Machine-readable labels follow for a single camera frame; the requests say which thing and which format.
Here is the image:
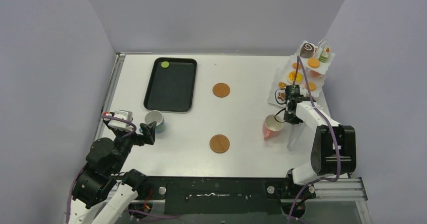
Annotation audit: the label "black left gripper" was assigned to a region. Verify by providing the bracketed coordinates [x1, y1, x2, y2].
[112, 120, 157, 172]

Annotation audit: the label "metal serving tongs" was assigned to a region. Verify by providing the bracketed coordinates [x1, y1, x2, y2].
[287, 124, 301, 151]

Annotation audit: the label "brown star cookie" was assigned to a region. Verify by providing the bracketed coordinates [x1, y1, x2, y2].
[276, 92, 286, 103]

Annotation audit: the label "small patterned orange cookie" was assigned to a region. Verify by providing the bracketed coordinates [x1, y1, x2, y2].
[278, 82, 287, 89]

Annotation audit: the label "plain orange round cookie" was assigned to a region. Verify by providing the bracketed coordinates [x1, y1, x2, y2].
[305, 82, 317, 91]

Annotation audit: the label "yellow fruit tart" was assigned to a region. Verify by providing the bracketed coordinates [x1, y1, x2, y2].
[287, 70, 304, 85]

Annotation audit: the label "pink strawberry cake slice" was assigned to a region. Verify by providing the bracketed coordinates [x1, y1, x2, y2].
[310, 70, 322, 78]

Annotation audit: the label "small orange biscuit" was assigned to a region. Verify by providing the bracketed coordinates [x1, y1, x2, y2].
[292, 62, 302, 70]

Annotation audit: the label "orange macaron sandwich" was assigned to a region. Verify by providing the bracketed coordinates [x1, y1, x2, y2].
[307, 57, 320, 68]

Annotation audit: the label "chocolate swirl roll cake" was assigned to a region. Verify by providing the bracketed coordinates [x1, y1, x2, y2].
[299, 43, 317, 58]

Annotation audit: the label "green layered cake slice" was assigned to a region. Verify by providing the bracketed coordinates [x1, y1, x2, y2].
[318, 46, 331, 63]

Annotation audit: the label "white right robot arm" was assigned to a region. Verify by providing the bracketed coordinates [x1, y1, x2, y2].
[283, 85, 357, 197]

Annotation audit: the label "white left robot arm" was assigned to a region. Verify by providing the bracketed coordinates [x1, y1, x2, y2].
[65, 112, 157, 223]

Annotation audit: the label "blue patterned ceramic cup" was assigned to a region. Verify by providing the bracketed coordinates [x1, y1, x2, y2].
[145, 110, 165, 134]

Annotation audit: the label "pink ceramic cup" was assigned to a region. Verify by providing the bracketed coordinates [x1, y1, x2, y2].
[262, 114, 284, 140]

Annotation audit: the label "black serving tray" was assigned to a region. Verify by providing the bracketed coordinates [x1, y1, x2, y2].
[143, 57, 197, 112]

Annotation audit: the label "white three-tier dessert stand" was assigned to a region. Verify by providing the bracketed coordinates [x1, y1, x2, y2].
[267, 40, 335, 107]

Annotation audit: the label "green round macaron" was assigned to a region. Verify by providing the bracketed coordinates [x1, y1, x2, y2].
[161, 61, 170, 68]

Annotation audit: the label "near round wooden coaster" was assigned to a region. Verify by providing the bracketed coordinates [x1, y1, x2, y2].
[209, 134, 230, 154]

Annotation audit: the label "round wooden coaster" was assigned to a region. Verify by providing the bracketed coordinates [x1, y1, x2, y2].
[212, 83, 231, 98]
[209, 134, 230, 154]

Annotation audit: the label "far round wooden coaster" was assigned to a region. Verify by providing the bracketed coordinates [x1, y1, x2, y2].
[212, 83, 231, 98]

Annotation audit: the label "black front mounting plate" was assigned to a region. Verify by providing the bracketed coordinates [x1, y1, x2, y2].
[129, 176, 316, 214]

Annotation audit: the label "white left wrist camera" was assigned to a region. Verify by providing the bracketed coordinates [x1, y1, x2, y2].
[107, 109, 133, 132]

